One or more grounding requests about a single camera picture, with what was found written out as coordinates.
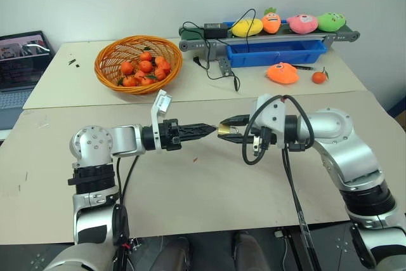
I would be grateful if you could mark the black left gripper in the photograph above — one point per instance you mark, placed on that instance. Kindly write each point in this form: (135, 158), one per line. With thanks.
(168, 134)

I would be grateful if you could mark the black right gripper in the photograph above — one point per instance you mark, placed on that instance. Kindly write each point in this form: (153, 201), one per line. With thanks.
(264, 139)

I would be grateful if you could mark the brass padlock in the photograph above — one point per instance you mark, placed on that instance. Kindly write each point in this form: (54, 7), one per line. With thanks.
(223, 130)

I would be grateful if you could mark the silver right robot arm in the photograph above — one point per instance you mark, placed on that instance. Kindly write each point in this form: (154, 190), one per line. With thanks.
(345, 150)

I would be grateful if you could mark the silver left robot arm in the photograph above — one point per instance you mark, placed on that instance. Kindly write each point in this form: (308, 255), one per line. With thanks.
(95, 144)

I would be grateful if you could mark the blue plastic bin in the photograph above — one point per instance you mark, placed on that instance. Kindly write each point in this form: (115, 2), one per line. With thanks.
(272, 55)

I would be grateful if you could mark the small grey conveyor belt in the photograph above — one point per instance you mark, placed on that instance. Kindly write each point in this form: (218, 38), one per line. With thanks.
(196, 44)

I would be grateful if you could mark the black marker pen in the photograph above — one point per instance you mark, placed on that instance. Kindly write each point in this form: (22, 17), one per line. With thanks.
(304, 68)

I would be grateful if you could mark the orange tangerine with leaf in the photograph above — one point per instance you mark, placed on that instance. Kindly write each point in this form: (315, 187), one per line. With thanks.
(318, 77)

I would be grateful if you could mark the black power adapter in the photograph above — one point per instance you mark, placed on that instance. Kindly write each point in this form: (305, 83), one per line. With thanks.
(215, 30)

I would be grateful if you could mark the yellow plush toy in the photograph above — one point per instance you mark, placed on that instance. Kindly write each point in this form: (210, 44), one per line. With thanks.
(246, 28)

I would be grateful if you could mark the orange wicker basket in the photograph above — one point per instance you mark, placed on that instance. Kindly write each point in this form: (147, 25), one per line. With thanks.
(108, 74)

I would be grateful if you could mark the orange carrot plush toy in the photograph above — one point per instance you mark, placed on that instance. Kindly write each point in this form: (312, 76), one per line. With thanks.
(271, 22)

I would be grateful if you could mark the dark rounded shape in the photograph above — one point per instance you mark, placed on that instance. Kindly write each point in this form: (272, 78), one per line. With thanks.
(250, 252)

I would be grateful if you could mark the pink plush toy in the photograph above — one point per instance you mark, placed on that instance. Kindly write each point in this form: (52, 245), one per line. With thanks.
(303, 24)

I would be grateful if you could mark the green leaf scraps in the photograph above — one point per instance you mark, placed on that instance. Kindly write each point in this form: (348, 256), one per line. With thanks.
(73, 61)

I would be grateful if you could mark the green plush toy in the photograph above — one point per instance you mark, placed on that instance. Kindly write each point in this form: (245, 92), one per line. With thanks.
(331, 22)

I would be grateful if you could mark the open laptop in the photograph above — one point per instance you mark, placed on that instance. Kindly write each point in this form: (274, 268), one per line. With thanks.
(19, 61)

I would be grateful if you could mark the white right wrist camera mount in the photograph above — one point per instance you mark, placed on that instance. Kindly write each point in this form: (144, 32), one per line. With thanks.
(271, 112)

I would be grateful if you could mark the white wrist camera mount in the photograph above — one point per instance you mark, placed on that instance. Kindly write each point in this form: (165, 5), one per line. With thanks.
(271, 112)
(161, 101)

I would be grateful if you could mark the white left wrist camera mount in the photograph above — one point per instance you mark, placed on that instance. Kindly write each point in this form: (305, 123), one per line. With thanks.
(161, 101)

